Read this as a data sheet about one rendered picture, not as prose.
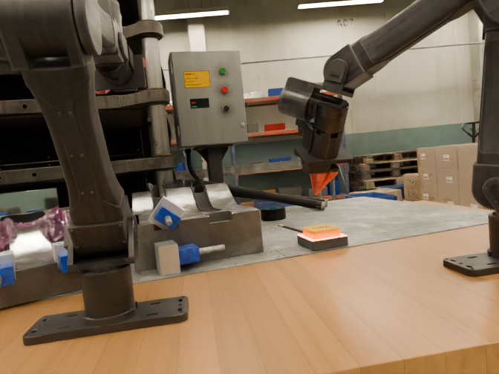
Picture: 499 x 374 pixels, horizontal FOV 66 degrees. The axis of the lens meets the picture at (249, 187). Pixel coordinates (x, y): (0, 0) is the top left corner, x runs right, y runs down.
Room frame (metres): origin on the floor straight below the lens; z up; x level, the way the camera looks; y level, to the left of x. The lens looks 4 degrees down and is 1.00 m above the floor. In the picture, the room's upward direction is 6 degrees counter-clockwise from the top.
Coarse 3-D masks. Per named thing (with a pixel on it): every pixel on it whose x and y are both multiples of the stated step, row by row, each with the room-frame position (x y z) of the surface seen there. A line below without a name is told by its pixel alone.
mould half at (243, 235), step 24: (144, 192) 1.05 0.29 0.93; (168, 192) 1.04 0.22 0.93; (216, 192) 1.05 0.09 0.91; (144, 216) 0.93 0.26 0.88; (192, 216) 0.79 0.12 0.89; (240, 216) 0.79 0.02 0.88; (144, 240) 0.74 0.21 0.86; (192, 240) 0.76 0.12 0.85; (216, 240) 0.77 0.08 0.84; (240, 240) 0.78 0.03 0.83; (144, 264) 0.73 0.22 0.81
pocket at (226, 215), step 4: (216, 212) 0.82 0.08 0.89; (220, 212) 0.82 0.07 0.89; (224, 212) 0.82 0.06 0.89; (228, 212) 0.83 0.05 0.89; (212, 216) 0.82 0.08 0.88; (216, 216) 0.82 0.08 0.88; (220, 216) 0.82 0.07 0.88; (224, 216) 0.82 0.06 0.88; (228, 216) 0.83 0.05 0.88; (212, 220) 0.82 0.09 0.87; (216, 220) 0.82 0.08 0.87; (220, 220) 0.82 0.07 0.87; (224, 220) 0.82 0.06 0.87; (228, 220) 0.78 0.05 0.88
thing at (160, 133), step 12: (144, 0) 1.47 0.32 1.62; (144, 12) 1.47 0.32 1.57; (144, 48) 1.48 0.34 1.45; (156, 48) 1.49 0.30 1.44; (156, 60) 1.48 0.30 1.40; (156, 72) 1.48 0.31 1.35; (156, 84) 1.48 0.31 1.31; (156, 108) 1.47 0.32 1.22; (156, 120) 1.47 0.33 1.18; (156, 132) 1.47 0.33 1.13; (156, 144) 1.48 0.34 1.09; (168, 144) 1.49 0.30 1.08; (156, 180) 2.13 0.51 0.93
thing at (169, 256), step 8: (168, 240) 0.74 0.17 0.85; (160, 248) 0.69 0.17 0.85; (168, 248) 0.69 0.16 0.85; (176, 248) 0.70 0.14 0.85; (184, 248) 0.72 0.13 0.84; (192, 248) 0.71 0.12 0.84; (200, 248) 0.74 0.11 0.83; (208, 248) 0.74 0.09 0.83; (216, 248) 0.75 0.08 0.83; (224, 248) 0.75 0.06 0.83; (160, 256) 0.69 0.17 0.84; (168, 256) 0.69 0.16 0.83; (176, 256) 0.70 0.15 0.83; (184, 256) 0.71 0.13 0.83; (192, 256) 0.71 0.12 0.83; (160, 264) 0.69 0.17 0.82; (168, 264) 0.69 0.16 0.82; (176, 264) 0.70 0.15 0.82; (160, 272) 0.69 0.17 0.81; (168, 272) 0.69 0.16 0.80; (176, 272) 0.70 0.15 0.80
